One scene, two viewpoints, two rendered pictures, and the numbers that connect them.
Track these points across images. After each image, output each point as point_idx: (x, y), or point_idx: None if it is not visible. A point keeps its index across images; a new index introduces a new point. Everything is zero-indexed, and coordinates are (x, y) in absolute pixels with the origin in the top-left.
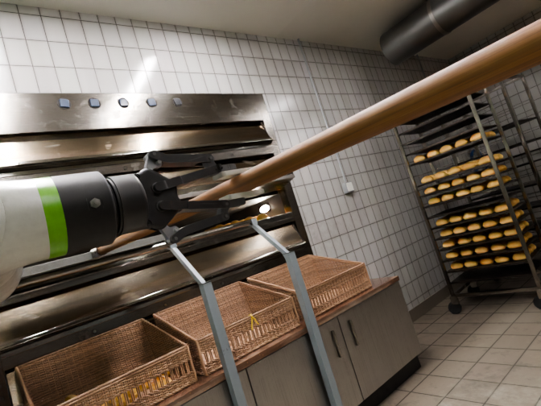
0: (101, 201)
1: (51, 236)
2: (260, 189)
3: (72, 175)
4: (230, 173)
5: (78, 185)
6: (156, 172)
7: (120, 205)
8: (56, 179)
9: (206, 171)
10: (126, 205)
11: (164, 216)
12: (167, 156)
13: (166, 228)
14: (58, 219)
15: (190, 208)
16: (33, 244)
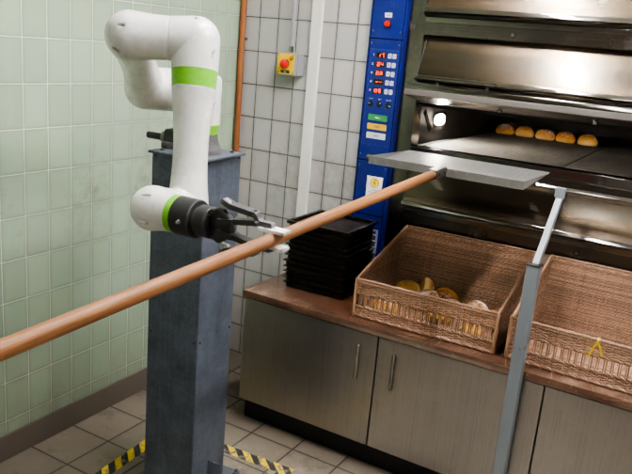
0: (181, 222)
1: (165, 228)
2: (279, 249)
3: (182, 201)
4: (261, 230)
5: (177, 210)
6: (221, 212)
7: (191, 225)
8: (174, 202)
9: (248, 223)
10: (193, 227)
11: (219, 237)
12: (229, 205)
13: (220, 244)
14: (165, 222)
15: (232, 240)
16: (160, 228)
